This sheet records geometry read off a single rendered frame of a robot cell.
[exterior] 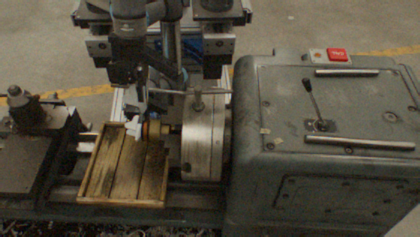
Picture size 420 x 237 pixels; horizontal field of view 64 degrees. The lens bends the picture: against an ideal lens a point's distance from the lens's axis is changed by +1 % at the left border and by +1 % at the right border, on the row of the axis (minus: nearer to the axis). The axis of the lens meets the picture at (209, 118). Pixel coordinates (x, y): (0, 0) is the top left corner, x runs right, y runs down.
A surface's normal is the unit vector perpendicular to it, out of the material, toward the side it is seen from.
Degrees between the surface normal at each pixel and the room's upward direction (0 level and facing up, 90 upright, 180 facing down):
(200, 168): 80
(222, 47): 90
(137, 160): 0
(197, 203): 0
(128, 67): 71
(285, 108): 0
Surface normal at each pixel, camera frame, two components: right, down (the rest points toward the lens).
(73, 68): 0.03, -0.65
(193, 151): -0.02, 0.33
